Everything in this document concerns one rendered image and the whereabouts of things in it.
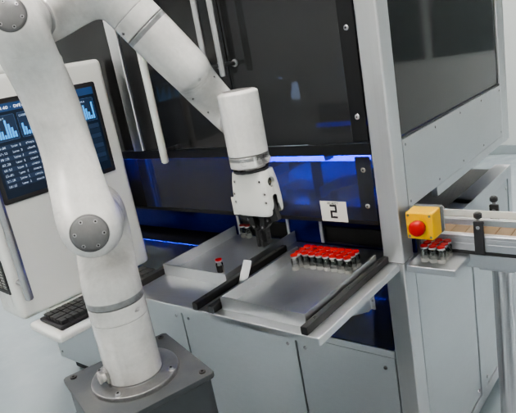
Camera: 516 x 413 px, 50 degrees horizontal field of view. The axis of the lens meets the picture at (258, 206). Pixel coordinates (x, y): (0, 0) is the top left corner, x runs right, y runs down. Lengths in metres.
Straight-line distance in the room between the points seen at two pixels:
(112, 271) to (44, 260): 0.77
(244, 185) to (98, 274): 0.34
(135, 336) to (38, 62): 0.56
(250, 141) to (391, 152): 0.45
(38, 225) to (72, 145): 0.83
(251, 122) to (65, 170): 0.36
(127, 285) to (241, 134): 0.38
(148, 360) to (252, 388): 0.97
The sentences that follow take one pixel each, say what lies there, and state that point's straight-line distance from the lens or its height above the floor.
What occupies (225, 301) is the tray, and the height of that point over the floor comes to 0.91.
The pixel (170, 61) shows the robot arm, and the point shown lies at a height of 1.50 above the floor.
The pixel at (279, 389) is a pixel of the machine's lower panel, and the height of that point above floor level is 0.34.
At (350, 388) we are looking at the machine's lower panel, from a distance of 1.84.
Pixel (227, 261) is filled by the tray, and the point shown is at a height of 0.88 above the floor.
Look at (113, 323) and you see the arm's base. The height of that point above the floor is 1.02.
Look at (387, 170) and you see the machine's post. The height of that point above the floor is 1.14.
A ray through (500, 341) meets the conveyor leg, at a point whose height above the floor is 0.61.
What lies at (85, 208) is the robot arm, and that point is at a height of 1.27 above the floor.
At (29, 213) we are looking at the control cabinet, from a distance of 1.86.
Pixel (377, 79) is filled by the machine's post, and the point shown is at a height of 1.37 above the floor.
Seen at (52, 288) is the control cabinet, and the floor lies 0.87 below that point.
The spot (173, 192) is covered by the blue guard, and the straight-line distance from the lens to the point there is 1.97.
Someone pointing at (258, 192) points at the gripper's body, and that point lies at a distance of 1.13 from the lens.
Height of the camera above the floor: 1.49
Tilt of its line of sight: 16 degrees down
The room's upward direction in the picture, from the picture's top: 10 degrees counter-clockwise
